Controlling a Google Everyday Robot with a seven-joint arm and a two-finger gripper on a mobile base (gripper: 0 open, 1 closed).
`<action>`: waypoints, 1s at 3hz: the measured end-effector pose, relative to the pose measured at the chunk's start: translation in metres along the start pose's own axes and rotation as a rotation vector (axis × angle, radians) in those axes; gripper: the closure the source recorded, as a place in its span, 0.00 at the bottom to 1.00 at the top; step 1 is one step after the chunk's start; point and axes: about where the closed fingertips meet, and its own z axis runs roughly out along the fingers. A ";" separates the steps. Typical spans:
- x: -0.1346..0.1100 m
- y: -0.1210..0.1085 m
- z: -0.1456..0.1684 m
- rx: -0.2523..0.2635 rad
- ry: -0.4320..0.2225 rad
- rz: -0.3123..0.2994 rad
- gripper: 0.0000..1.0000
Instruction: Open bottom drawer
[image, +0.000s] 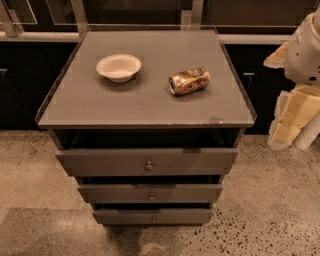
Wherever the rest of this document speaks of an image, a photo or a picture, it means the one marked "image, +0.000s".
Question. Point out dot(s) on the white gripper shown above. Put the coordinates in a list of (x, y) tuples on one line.
[(304, 55)]

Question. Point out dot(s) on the grey bottom drawer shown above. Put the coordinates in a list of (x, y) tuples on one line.
[(154, 217)]

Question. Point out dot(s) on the grey drawer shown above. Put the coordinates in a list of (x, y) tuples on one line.
[(146, 162), (151, 193), (154, 217)]

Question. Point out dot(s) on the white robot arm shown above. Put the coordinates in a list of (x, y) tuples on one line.
[(302, 56)]

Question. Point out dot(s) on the grey drawer cabinet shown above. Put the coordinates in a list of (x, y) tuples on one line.
[(85, 110)]

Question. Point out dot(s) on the grey middle drawer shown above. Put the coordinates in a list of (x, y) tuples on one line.
[(151, 193)]

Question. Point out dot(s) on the grey top drawer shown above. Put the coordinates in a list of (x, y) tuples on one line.
[(146, 162)]

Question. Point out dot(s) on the crushed gold soda can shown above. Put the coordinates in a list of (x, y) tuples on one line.
[(189, 81)]

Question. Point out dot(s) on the white paper bowl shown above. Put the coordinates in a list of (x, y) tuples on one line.
[(119, 67)]

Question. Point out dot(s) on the black background cabinets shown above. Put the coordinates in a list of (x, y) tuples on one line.
[(28, 71)]

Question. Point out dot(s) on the white cylindrical post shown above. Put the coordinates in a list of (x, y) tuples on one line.
[(309, 133)]

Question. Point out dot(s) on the metal window frame rail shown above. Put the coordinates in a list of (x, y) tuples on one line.
[(236, 21)]

